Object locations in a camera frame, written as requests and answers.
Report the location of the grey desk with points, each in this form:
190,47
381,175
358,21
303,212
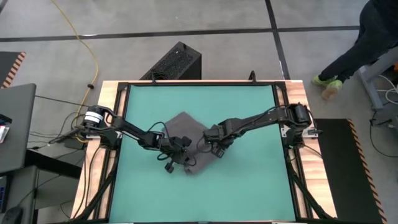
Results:
17,124

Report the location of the black power adapter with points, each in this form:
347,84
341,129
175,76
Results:
74,143

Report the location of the black table frame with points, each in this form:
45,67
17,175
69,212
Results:
202,83

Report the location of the black clamp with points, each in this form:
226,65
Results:
252,77
153,79

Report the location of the black computer tower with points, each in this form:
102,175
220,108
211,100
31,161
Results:
177,62

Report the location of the teal table mat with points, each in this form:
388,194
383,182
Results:
233,186

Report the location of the black striped-edge floor mat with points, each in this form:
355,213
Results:
342,174
7,65

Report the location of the person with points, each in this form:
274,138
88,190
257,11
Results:
367,40

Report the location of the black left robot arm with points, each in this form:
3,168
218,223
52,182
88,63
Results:
130,130

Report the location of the keyboard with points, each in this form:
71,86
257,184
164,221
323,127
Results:
3,193

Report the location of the grey towel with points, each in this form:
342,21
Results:
186,127

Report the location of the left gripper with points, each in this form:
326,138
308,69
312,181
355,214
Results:
175,149

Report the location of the grey metal stand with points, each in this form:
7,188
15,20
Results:
371,90

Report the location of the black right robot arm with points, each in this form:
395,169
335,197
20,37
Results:
264,119

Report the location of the black computer mouse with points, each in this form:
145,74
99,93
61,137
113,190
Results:
12,216

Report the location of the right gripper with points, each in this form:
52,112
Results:
217,135

